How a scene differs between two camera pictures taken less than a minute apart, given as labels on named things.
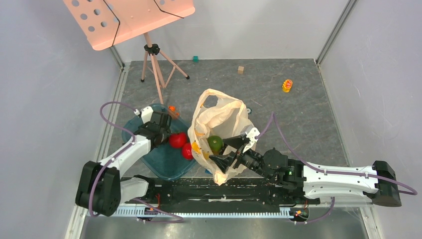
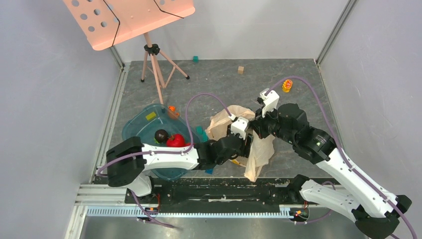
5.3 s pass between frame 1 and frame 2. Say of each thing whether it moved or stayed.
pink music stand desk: stayed
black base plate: stayed
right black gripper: moved
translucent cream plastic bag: moved
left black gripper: moved
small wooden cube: stayed
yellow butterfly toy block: stayed
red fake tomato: stayed
